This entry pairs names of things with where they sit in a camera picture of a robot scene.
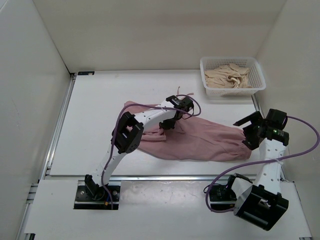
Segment pink trousers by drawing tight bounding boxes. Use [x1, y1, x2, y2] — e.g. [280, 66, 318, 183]
[138, 117, 252, 162]

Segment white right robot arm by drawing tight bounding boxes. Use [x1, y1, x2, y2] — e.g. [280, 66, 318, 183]
[224, 109, 289, 231]

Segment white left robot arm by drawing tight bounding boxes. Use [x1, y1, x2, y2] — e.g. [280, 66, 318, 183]
[84, 95, 195, 201]

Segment beige trousers in basket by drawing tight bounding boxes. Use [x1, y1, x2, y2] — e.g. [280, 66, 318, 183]
[204, 63, 252, 89]

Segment white plastic basket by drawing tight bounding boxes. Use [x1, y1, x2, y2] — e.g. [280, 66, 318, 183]
[200, 56, 266, 97]

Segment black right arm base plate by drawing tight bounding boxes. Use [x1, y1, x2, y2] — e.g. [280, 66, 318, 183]
[203, 183, 259, 213]

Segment aluminium front rail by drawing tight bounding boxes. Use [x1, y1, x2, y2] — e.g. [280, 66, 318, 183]
[39, 173, 236, 185]

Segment aluminium rail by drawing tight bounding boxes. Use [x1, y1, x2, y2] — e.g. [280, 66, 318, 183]
[39, 173, 236, 185]
[37, 73, 77, 183]

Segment black corner bracket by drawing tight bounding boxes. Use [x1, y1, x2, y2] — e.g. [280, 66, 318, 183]
[77, 71, 95, 76]

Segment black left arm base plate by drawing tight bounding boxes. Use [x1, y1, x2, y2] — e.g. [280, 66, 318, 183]
[73, 183, 121, 210]

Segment aluminium left rail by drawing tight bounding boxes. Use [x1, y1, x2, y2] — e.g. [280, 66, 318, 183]
[37, 73, 77, 183]

